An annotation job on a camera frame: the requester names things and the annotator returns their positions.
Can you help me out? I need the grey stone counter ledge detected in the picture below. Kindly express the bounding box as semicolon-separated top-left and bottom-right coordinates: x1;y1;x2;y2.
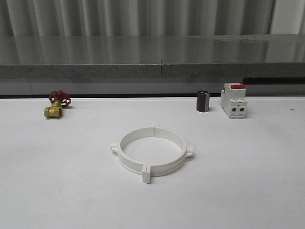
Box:
0;35;305;97

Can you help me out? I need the white circuit breaker red switch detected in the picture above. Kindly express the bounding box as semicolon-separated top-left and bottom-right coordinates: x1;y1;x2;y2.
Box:
221;83;247;118

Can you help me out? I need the dark cylindrical capacitor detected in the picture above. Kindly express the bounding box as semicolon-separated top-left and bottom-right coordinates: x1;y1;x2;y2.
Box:
196;91;210;112

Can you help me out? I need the brass valve red handwheel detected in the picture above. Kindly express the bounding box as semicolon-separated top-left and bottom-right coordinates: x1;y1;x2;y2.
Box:
44;90;71;118

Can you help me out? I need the white half pipe clamp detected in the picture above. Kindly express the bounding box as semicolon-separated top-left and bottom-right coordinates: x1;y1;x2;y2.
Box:
142;125;194;184
111;124;159;184

